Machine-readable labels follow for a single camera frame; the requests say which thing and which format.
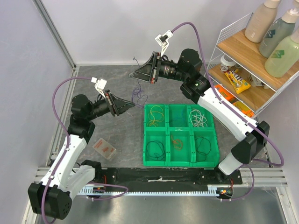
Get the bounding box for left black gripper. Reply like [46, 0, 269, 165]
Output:
[86, 89, 135, 120]

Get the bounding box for yellow cable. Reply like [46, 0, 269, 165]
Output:
[148, 105, 166, 127]

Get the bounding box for dark navy cable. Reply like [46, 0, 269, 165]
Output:
[146, 140, 166, 162]

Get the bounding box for orange cable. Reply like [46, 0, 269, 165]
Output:
[171, 136, 185, 152]

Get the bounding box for white cable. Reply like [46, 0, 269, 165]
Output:
[188, 108, 209, 128]

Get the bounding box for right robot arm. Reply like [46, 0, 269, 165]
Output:
[128, 49, 270, 184]

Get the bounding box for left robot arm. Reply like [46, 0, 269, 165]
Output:
[28, 90, 135, 220]

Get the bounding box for transparent red printed card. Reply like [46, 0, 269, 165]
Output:
[93, 138, 116, 160]

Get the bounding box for green six-compartment bin tray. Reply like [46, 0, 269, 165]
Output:
[143, 104, 220, 168]

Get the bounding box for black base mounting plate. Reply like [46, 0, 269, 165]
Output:
[92, 167, 242, 192]

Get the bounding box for white paper cup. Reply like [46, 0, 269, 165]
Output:
[220, 55, 236, 72]

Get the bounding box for orange snack box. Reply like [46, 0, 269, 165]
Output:
[214, 84, 236, 103]

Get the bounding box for yellow candy bag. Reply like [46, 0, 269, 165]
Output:
[224, 69, 251, 94]

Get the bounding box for orange yellow sponge pack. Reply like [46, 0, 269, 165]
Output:
[233, 101, 255, 118]

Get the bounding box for white small pouch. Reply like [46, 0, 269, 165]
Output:
[248, 74, 269, 89]

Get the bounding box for beige pump bottle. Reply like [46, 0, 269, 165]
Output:
[244, 0, 281, 43]

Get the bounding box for light green pump bottle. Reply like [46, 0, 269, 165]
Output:
[264, 29, 299, 78]

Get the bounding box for grey-green pump bottle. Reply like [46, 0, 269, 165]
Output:
[259, 0, 299, 58]

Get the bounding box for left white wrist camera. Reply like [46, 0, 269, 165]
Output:
[91, 77, 107, 98]

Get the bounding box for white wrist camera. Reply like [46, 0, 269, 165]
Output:
[91, 77, 107, 98]
[155, 30, 173, 56]

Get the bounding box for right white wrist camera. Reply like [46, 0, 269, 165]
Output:
[155, 30, 173, 56]

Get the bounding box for white wire shelf rack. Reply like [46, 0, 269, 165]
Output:
[207, 13, 299, 118]

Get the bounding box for grey slotted cable duct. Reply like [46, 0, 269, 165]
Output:
[78, 185, 232, 197]

